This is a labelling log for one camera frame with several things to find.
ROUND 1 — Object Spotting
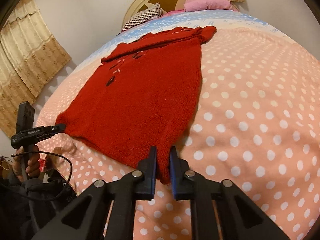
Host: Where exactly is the red knitted sweater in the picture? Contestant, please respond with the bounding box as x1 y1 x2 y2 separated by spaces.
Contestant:
56 26 216 184

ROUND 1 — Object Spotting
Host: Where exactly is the person's left hand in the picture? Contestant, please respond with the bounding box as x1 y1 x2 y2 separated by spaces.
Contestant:
12 145 41 183

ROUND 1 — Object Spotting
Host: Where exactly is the beige curtain left window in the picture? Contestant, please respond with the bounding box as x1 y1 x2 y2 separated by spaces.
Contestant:
1 0 71 137

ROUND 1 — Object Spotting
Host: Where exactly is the pink polka dot bedspread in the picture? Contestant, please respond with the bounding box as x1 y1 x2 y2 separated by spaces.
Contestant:
37 10 319 239

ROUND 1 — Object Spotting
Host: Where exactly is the striped grey pillow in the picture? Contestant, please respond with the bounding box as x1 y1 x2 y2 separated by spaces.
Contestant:
121 3 162 32

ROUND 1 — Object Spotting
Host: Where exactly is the pink pillow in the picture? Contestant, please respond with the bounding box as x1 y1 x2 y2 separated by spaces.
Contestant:
184 0 238 12

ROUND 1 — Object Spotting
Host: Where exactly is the black cable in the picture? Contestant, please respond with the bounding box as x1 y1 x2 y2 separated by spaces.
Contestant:
11 151 74 202

